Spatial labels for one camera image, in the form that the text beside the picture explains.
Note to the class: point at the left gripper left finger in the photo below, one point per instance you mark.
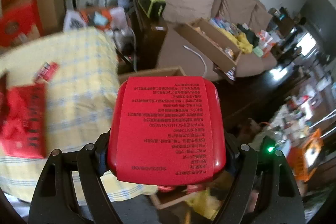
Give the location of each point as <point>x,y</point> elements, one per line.
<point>55,200</point>

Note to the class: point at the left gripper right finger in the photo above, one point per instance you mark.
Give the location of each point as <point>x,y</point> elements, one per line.
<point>264,189</point>

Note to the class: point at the red rounded tin box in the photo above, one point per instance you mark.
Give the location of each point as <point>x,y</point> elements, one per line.
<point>168,129</point>

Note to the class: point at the orange plastic basket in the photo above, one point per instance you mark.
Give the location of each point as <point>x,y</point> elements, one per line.
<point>303,159</point>

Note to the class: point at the yellow plaid tablecloth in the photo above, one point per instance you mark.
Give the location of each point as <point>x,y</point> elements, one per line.
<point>80,99</point>

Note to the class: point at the large open cardboard box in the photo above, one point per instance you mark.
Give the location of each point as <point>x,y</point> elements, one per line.
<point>168,134</point>

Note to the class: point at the red foil gift bag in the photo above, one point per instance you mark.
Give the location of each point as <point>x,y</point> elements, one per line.
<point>23,120</point>

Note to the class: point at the yellow plastic bag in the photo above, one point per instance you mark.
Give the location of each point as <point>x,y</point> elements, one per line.
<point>240,40</point>

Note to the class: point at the shallow cardboard tray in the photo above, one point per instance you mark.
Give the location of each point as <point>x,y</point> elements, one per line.
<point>213,43</point>

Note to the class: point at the brown sofa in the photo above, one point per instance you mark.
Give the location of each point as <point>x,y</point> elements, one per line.
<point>160,46</point>

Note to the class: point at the red chocolate gift box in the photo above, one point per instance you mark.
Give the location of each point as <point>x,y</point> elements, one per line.
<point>21,24</point>

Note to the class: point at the floor box of clutter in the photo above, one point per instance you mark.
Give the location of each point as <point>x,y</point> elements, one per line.
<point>102,18</point>

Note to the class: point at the brown cardboard box stack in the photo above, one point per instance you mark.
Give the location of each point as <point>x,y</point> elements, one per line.
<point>51,12</point>

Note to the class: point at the green portable radio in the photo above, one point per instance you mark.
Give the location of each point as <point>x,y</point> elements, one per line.
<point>153,9</point>

